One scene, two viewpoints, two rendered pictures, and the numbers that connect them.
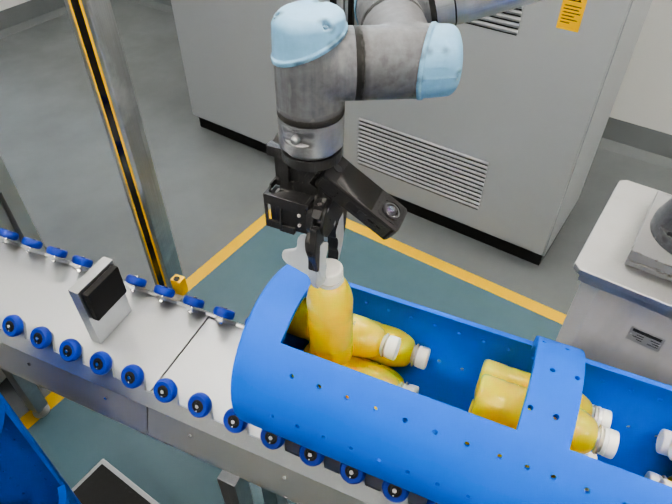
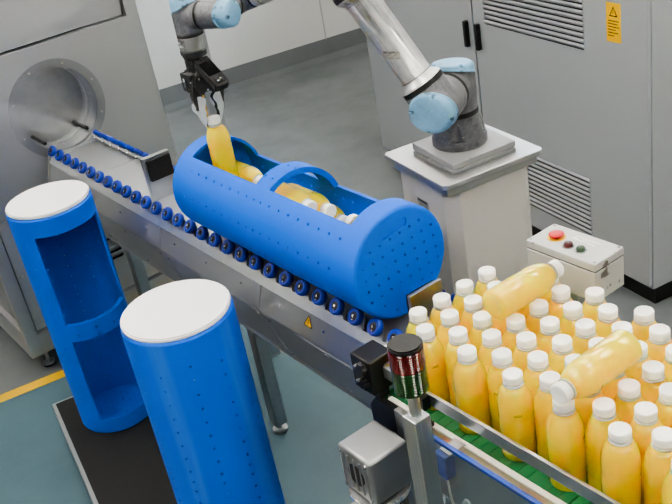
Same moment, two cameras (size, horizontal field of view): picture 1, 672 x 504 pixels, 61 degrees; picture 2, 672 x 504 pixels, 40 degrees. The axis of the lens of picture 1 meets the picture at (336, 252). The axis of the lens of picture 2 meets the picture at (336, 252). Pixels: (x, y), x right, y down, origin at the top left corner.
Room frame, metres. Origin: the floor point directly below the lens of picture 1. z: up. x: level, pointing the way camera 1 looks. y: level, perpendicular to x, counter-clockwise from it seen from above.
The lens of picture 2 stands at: (-1.42, -1.62, 2.17)
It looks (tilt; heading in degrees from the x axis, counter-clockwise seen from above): 28 degrees down; 33
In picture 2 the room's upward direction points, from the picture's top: 11 degrees counter-clockwise
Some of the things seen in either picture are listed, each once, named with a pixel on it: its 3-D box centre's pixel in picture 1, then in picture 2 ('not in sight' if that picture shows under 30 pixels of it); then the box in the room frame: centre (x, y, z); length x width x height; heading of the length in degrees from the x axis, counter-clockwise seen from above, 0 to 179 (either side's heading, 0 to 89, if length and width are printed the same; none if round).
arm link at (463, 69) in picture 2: not in sight; (453, 84); (0.75, -0.65, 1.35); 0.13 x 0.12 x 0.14; 4
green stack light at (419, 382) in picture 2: not in sight; (409, 377); (-0.26, -0.96, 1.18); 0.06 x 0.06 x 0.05
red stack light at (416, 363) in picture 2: not in sight; (406, 356); (-0.26, -0.96, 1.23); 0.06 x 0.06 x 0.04
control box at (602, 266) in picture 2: not in sight; (574, 261); (0.41, -1.06, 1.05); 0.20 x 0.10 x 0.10; 66
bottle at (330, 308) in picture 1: (330, 316); (221, 150); (0.56, 0.01, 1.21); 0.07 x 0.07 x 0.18
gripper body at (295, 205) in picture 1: (307, 185); (197, 70); (0.57, 0.04, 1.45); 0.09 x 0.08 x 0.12; 66
